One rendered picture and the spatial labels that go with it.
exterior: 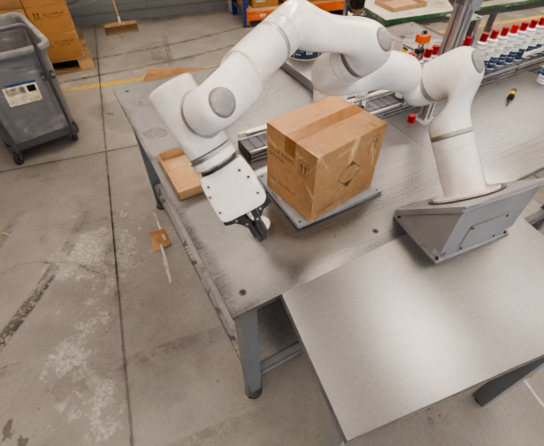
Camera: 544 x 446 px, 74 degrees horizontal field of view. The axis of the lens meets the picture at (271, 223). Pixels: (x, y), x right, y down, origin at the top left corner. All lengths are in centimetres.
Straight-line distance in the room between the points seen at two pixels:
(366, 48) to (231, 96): 38
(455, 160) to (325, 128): 40
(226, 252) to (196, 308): 91
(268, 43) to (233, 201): 31
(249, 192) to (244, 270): 48
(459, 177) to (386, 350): 55
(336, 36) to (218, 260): 70
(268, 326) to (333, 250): 65
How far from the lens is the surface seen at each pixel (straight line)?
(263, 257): 115
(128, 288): 222
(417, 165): 159
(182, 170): 149
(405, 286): 115
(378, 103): 186
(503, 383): 182
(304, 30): 87
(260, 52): 76
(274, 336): 168
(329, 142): 110
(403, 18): 328
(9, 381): 221
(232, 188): 67
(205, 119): 58
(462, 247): 127
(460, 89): 119
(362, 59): 89
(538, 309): 129
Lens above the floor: 174
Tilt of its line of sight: 47 degrees down
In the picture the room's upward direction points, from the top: straight up
